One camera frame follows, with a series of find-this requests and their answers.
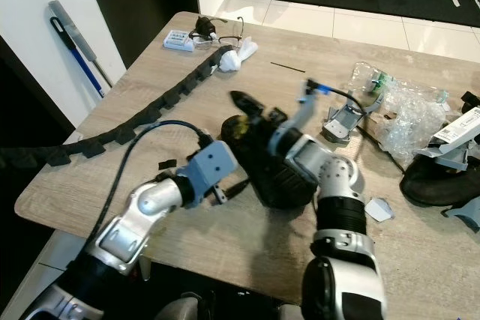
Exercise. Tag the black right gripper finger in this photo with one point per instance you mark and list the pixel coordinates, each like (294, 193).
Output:
(249, 104)

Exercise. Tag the black shoe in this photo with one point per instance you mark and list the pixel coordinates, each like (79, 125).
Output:
(439, 185)
(277, 181)

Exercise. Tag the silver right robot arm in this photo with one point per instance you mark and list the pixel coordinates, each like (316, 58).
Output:
(337, 181)

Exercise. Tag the yellow crumpled paper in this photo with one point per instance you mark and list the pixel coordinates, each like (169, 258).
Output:
(238, 127)

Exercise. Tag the white crumpled plastic bag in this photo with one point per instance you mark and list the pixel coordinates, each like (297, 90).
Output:
(232, 59)

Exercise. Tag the thin black stick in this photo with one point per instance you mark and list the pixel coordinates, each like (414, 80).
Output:
(287, 67)

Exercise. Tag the thin framed eyeglasses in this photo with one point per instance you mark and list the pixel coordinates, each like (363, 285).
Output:
(204, 43)

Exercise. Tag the small black bundle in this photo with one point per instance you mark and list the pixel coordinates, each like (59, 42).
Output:
(204, 26)

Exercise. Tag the small white blue box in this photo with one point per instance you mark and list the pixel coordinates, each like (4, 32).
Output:
(178, 40)

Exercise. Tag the small black rubber piece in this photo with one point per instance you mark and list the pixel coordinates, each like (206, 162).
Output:
(168, 164)

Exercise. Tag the clear plastic bottle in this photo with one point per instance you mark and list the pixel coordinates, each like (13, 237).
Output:
(364, 73)

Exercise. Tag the white paper scrap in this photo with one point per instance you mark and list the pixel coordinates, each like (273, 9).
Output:
(379, 210)

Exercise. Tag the clear plastic wrap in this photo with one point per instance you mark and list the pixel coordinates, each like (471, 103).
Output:
(412, 121)

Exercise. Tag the grey printed part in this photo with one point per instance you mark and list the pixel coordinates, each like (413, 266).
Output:
(439, 153)

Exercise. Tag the black robot torso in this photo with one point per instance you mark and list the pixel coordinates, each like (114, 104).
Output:
(232, 290)

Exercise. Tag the blue stick black loop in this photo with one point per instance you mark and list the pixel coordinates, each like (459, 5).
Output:
(82, 69)

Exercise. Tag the white labelled package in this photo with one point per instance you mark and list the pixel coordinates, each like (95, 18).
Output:
(457, 125)

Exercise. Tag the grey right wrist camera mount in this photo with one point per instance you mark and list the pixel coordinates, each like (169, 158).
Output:
(304, 118)

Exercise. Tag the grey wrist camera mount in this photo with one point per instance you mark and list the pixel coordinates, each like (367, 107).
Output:
(304, 118)
(210, 170)

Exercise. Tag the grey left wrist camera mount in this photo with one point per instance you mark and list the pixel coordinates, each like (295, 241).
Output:
(210, 170)

